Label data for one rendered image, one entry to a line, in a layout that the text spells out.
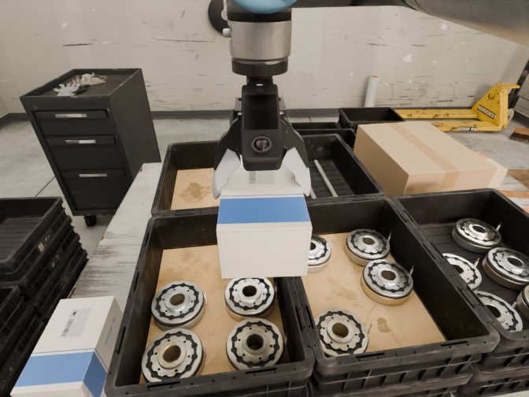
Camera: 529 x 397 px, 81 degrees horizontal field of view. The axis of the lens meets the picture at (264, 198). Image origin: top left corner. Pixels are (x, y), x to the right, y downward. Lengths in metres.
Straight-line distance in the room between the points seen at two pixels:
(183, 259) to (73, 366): 0.29
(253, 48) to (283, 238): 0.23
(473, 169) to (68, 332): 1.17
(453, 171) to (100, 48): 3.62
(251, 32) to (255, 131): 0.10
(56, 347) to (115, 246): 0.39
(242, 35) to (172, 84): 3.53
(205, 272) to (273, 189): 0.36
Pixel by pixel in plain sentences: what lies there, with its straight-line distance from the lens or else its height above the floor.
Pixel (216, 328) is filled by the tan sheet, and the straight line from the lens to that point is 0.67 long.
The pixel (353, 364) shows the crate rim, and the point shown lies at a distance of 0.53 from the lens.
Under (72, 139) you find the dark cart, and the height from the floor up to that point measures 0.66.
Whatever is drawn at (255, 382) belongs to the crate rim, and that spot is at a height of 0.92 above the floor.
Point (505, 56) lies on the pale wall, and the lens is 4.73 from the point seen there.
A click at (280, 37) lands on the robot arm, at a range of 0.39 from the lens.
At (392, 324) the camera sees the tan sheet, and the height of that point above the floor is 0.83.
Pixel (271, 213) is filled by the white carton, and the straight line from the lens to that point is 0.41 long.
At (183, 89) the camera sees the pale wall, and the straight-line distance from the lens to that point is 3.90.
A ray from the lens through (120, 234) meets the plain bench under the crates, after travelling 1.14.
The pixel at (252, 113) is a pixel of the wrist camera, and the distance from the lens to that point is 0.38.
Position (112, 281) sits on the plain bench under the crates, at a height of 0.70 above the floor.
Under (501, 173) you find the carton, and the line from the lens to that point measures 1.54.
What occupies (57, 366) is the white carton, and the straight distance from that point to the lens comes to 0.77.
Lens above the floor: 1.39
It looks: 35 degrees down
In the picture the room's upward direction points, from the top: straight up
